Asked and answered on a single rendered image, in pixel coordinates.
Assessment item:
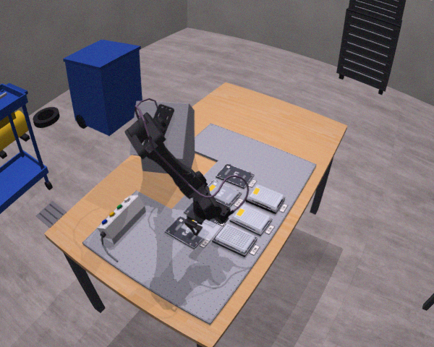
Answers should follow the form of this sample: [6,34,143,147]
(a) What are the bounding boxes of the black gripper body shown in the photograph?
[184,202,204,228]

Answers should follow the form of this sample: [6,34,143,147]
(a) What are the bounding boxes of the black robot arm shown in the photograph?
[124,104,231,225]

